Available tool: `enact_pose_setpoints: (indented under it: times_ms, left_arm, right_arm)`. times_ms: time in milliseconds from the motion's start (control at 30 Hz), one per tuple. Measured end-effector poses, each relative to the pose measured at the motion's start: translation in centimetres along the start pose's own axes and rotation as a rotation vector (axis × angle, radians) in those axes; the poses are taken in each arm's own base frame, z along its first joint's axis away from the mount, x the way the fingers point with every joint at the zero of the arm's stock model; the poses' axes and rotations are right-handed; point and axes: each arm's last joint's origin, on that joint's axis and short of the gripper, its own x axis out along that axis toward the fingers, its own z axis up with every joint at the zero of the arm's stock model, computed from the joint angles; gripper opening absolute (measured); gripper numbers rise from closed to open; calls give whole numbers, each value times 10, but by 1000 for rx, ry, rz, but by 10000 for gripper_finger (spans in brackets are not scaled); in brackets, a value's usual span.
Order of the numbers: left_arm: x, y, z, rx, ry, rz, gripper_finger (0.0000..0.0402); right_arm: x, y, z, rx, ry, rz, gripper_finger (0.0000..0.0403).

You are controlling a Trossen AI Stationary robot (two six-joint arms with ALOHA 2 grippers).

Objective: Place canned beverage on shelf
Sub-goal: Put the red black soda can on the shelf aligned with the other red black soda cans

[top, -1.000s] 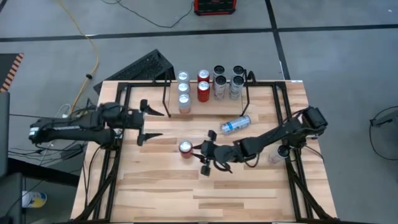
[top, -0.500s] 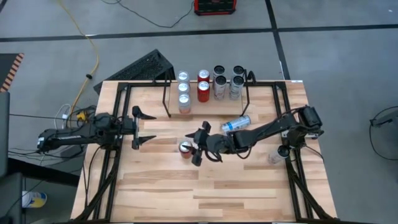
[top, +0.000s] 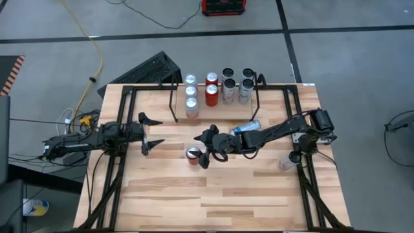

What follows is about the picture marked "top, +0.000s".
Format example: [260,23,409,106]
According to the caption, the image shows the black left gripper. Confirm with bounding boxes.
[124,111,166,156]

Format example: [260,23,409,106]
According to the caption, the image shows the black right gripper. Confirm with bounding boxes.
[193,124,243,170]

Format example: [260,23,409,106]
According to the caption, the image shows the red Coca-Cola can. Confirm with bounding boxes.
[205,71,219,87]
[205,83,219,107]
[186,146,201,166]

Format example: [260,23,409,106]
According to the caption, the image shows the pink silver Spindrift can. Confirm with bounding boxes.
[184,84,199,100]
[184,72,199,87]
[185,96,200,119]

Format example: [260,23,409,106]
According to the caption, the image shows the white Celsius Arctic Vibe can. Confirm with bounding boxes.
[238,78,256,105]
[228,119,262,137]
[241,67,256,82]

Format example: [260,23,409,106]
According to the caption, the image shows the white Celsius Peach Vibe can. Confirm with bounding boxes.
[221,67,235,82]
[278,150,303,172]
[222,78,237,105]

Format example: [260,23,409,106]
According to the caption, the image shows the white yellow blue container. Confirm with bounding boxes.
[22,198,50,217]

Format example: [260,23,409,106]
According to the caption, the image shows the red and black toolbox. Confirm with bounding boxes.
[201,0,247,17]

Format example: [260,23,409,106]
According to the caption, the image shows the grey cabinet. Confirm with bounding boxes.
[0,95,11,185]

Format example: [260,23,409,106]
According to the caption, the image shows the hazard striped floor mat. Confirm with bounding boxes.
[0,54,26,97]

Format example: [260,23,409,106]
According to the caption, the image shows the grey floor stand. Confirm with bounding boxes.
[384,115,414,133]

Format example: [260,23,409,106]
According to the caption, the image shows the black metal shelf frame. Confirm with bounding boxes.
[168,73,180,123]
[248,71,268,124]

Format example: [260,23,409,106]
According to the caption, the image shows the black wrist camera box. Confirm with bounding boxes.
[102,121,126,139]

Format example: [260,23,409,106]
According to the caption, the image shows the black aluminium rig frame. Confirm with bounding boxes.
[85,82,352,230]

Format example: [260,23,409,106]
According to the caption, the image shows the yellow extension cable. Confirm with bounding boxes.
[61,0,104,130]

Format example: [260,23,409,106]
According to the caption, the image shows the black floor cable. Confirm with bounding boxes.
[105,0,203,30]

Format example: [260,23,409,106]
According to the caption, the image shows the grey metal base plate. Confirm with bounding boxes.
[292,131,337,145]

